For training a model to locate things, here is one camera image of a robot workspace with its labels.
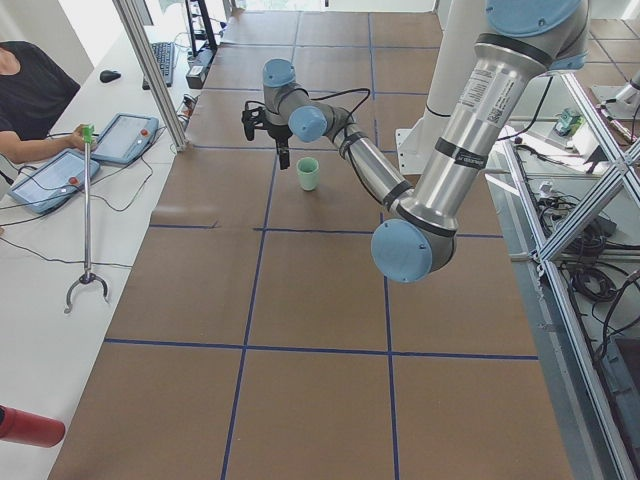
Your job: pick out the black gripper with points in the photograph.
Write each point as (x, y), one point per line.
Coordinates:
(278, 132)

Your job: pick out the green cup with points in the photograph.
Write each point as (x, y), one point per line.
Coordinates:
(307, 166)
(308, 181)

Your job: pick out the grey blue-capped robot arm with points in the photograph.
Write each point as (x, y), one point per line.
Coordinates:
(490, 51)

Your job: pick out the green cup standing on table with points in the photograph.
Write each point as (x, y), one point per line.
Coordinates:
(308, 181)

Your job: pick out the blue teach pendant far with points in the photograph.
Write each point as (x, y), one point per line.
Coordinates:
(125, 139)

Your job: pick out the blue teach pendant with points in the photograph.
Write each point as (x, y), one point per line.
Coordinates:
(125, 139)
(52, 184)

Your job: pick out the black keyboard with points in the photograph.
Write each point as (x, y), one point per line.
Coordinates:
(164, 53)

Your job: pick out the black computer mouse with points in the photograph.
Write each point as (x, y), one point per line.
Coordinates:
(107, 76)

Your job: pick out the metal reacher grabber tool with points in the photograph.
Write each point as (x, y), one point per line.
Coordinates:
(88, 276)

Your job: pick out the blue teach pendant near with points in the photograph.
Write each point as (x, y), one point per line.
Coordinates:
(52, 184)

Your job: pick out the white side table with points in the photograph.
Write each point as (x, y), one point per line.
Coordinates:
(46, 354)

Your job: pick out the person in black shirt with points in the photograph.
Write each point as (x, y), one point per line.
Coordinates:
(35, 92)

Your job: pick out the red bottle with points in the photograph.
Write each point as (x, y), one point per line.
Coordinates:
(18, 426)

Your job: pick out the aluminium frame post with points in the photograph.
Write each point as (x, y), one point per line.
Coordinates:
(135, 31)

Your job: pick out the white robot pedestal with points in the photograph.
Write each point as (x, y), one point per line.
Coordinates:
(462, 21)

